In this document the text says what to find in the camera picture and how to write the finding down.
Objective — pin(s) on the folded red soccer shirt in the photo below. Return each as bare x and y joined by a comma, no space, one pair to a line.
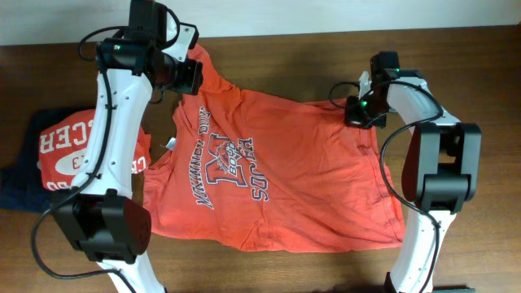
62,149

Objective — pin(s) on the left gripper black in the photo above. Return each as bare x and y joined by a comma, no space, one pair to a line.
193,77

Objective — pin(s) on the orange soccer t-shirt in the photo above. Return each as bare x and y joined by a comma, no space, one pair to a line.
261,173

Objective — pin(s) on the dark navy folded garment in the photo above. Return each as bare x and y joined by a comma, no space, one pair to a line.
21,183

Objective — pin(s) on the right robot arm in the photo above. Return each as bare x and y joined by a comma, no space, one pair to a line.
440,170

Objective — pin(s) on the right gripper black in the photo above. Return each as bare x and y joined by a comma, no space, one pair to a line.
353,117

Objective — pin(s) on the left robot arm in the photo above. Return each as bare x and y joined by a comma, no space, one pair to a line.
98,215

